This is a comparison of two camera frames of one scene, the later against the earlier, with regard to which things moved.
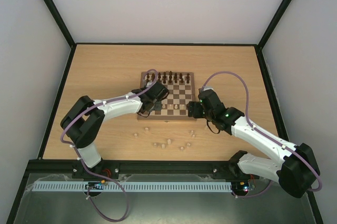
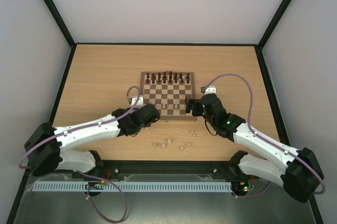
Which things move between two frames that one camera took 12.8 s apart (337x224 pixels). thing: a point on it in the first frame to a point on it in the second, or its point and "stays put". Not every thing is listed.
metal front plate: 155,199 stays put
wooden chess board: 181,88 stays put
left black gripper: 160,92 to 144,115
